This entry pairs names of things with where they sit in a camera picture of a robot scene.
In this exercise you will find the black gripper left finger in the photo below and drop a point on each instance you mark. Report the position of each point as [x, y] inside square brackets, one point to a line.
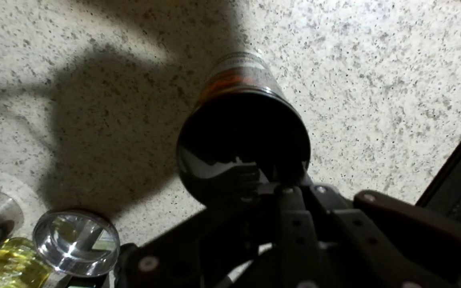
[188, 251]

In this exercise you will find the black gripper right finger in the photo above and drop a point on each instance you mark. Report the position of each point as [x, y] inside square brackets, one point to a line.
[391, 241]

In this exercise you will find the tall cylindrical container black label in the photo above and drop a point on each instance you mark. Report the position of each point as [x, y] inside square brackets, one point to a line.
[241, 123]

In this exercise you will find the white round plastic lid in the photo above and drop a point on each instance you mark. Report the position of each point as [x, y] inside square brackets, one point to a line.
[31, 198]

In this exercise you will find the small metal bowl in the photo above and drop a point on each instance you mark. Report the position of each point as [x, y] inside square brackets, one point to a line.
[76, 243]

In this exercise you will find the glass jar yellow oil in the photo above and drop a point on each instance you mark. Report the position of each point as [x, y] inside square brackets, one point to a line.
[12, 267]

